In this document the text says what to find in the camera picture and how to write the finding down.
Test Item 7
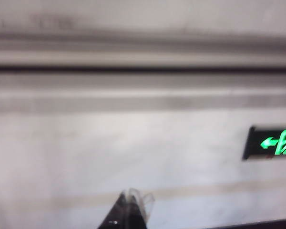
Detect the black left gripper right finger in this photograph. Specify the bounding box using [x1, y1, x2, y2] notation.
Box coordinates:
[128, 187, 156, 229]

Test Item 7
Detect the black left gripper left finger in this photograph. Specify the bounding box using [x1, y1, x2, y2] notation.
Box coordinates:
[97, 188, 131, 229]

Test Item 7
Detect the grey aluminium whiteboard tray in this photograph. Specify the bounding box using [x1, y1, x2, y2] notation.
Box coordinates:
[0, 31, 286, 73]

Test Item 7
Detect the white glossy whiteboard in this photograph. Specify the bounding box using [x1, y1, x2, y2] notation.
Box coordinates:
[0, 0, 286, 35]

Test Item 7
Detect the black green emergency exit sign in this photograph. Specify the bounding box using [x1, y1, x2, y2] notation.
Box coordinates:
[242, 124, 286, 161]

